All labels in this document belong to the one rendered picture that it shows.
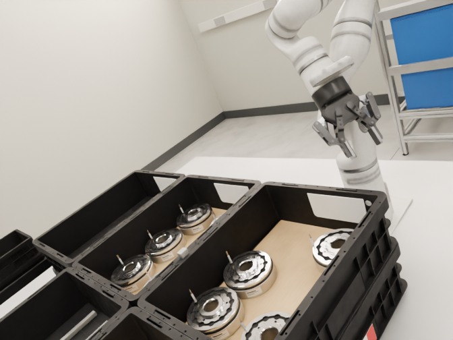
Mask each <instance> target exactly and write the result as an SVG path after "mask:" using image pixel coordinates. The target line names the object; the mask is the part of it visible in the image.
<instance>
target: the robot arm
mask: <svg viewBox="0 0 453 340"><path fill-rule="evenodd" d="M331 1H332V0H280V1H279V2H278V3H277V4H276V7H275V8H274V10H273V11H272V13H271V14H270V16H269V18H268V19H267V21H266V26H265V29H266V35H267V37H268V39H269V41H270V42H271V43H272V44H273V45H274V46H275V47H276V48H277V49H278V50H279V51H280V52H281V53H282V54H283V55H285V56H286V57H287V58H288V59H289V60H290V61H291V62H292V64H293V65H294V67H295V69H296V70H297V72H298V74H299V75H300V77H301V79H302V81H303V84H304V86H305V87H306V89H307V91H308V93H309V94H310V96H311V97H312V99H313V101H314V102H315V104H316V105H317V107H318V109H319V110H318V119H317V121H315V122H314V123H313V125H312V128H313V129H314V130H315V131H316V133H317V134H318V135H319V136H320V138H321V139H322V140H323V141H324V142H325V143H326V144H327V145H328V146H334V145H339V147H340V148H341V149H342V151H341V152H340V153H339V154H338V156H337V157H336V163H337V166H338V170H339V172H340V176H341V179H342V182H343V185H344V187H345V188H354V189H362V190H377V191H383V192H385V193H386V195H387V197H388V203H389V209H388V210H387V212H386V214H385V217H386V218H387V219H390V221H392V214H393V213H394V209H393V207H392V202H391V199H390V194H389V191H388V187H387V183H386V182H385V181H383V179H382V174H381V171H380V166H379V163H378V158H377V155H376V149H375V145H379V144H381V143H383V141H382V139H383V136H382V134H381V133H380V131H379V130H378V128H377V126H376V122H377V121H378V120H379V118H380V117H381V114H380V111H379V109H378V106H377V104H376V101H375V99H374V97H373V93H372V92H367V93H366V94H364V95H362V96H357V95H356V94H354V93H353V91H352V90H351V87H350V86H349V82H350V80H351V78H352V77H353V76H354V75H355V73H356V72H357V70H358V69H359V68H360V66H361V64H362V63H363V62H364V60H365V58H366V56H367V54H368V52H369V48H370V44H371V32H372V22H373V11H374V6H375V0H345V1H344V3H343V4H342V7H341V8H340V10H339V12H338V14H337V16H336V18H335V20H334V23H333V26H332V34H331V40H330V54H329V56H328V54H327V52H326V51H325V49H324V48H323V46H322V44H321V43H320V41H319V40H318V39H317V38H316V37H314V36H307V37H305V38H303V39H300V38H299V37H298V36H297V33H298V31H299V30H300V29H301V27H302V26H303V25H304V23H305V22H306V21H307V20H310V19H312V18H314V17H315V16H317V15H318V14H319V13H320V12H321V11H322V10H323V9H324V8H325V7H327V6H328V5H329V3H330V2H331ZM348 141H351V143H352V146H350V144H349V143H348Z"/></svg>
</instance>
